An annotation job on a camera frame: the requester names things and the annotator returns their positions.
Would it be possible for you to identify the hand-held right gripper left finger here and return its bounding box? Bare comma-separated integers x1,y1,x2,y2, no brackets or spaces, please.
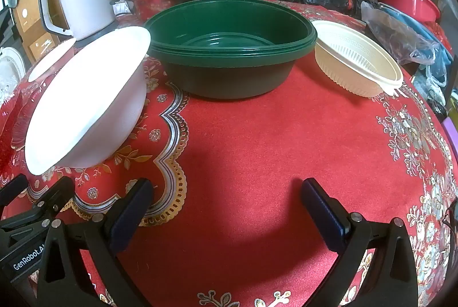
37,178,154,307

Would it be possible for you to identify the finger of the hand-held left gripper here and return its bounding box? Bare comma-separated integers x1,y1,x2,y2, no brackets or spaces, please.
21,176,76,223
0,174,28,208

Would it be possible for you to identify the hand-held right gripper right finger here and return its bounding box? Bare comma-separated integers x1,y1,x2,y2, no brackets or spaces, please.
300,177,418,307

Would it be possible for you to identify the white foam bowl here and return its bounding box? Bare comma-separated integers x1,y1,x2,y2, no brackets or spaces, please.
28,38,77,83
24,26,152,176

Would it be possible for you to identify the cream plastic bowl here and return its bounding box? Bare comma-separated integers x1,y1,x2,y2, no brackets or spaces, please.
312,20,404,99

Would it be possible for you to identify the dark green plastic bowl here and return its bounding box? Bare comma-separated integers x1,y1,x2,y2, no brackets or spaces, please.
145,0,318,100

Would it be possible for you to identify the red floral tablecloth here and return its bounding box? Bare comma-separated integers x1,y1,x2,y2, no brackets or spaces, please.
0,0,458,307

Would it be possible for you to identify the purple object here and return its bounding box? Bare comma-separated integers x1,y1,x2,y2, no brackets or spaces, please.
444,117,458,139

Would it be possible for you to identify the cardboard box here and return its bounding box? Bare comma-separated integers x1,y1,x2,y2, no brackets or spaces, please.
14,0,61,53

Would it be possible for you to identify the clear plastic bag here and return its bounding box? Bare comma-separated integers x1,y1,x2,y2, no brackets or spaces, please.
361,1,439,66

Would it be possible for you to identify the blue plastic bag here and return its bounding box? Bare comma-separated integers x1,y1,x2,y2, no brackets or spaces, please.
379,3,455,107

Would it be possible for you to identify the red plastic basin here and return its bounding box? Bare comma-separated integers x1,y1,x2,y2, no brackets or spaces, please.
374,0,441,23

